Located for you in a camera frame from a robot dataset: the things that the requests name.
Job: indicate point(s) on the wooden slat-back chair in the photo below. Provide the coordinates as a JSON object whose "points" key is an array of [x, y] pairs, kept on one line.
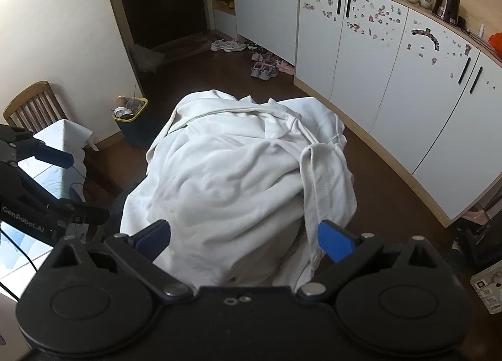
{"points": [[35, 108]]}

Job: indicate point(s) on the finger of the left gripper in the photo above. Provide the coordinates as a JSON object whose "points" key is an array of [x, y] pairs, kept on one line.
{"points": [[42, 152], [84, 214]]}

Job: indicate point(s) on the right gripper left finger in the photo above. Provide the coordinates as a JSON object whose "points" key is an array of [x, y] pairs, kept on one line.
{"points": [[136, 254]]}

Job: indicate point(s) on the white sticker-covered cabinets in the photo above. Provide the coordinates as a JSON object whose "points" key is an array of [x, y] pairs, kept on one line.
{"points": [[425, 99]]}

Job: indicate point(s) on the grey pink sneakers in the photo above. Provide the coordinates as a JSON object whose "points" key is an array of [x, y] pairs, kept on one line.
{"points": [[264, 67]]}

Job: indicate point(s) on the white sneakers pair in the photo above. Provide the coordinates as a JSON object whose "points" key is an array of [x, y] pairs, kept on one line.
{"points": [[227, 46]]}

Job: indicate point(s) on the yellow rimmed trash bin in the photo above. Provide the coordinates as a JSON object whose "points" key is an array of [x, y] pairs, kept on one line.
{"points": [[132, 116]]}

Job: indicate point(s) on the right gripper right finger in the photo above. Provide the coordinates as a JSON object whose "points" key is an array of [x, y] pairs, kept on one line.
{"points": [[350, 254]]}

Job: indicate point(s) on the white printed sweatshirt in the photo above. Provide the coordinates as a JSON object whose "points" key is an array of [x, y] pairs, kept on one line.
{"points": [[244, 187]]}

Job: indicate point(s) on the black electric kettle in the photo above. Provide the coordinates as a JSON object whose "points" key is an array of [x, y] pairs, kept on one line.
{"points": [[446, 10]]}

